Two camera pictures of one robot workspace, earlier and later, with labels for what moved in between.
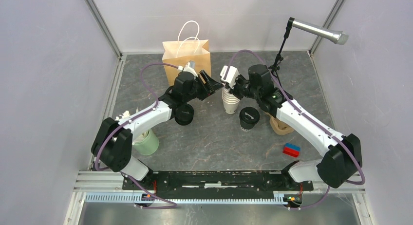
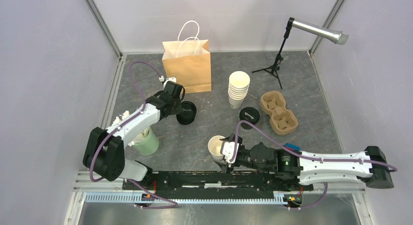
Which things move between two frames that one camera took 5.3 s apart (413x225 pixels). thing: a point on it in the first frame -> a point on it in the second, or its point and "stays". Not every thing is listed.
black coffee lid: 249,115 stays
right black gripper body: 242,88 -> 244,159
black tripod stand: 275,67 stays
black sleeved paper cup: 247,125 stays
